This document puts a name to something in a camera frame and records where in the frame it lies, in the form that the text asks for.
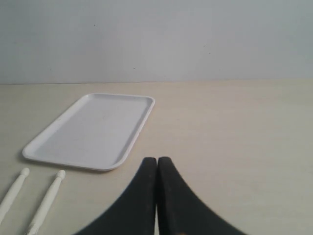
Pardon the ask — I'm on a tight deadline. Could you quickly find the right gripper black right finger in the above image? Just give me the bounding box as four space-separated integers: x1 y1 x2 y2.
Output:
157 157 243 235

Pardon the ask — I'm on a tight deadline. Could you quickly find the white plastic tray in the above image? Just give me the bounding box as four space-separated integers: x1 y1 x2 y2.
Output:
22 93 155 171

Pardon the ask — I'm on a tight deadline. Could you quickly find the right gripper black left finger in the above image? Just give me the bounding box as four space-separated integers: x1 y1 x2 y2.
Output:
78 157 157 235

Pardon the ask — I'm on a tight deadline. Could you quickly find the white wooden drumstick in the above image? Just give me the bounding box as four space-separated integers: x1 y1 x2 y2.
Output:
26 170 66 235
0 167 30 217

